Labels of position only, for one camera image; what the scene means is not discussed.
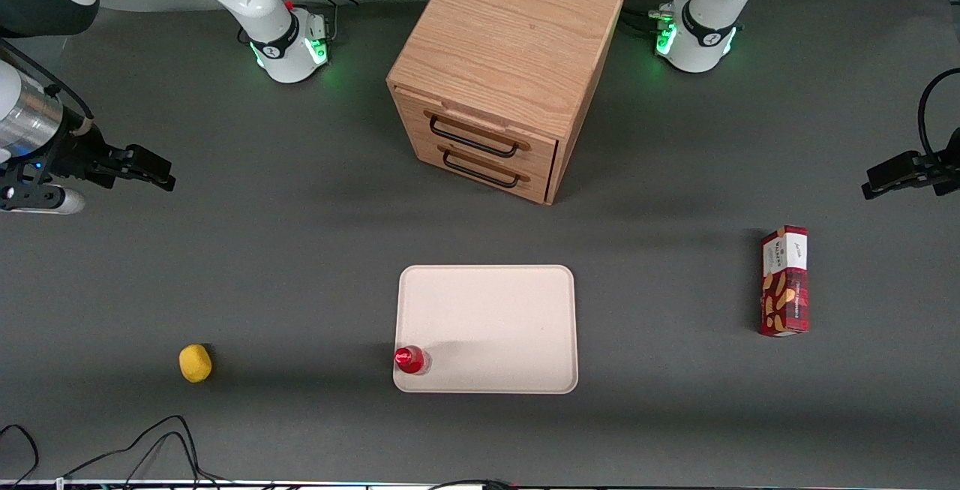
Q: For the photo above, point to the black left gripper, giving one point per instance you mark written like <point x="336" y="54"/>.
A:
<point x="942" y="169"/>

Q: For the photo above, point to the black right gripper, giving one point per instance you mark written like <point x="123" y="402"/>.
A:
<point x="73" y="153"/>

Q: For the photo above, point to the wooden drawer cabinet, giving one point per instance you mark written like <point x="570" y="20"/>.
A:
<point x="510" y="25"/>

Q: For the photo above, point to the red snack box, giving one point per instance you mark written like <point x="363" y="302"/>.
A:
<point x="784" y="287"/>

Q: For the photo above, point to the yellow lemon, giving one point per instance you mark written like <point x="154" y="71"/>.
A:
<point x="195" y="364"/>

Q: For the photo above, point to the red capped bottle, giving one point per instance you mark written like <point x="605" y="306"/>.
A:
<point x="409" y="359"/>

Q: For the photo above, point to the beige plastic tray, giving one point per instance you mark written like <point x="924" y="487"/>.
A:
<point x="495" y="325"/>

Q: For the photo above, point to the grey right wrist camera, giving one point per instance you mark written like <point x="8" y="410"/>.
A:
<point x="52" y="203"/>

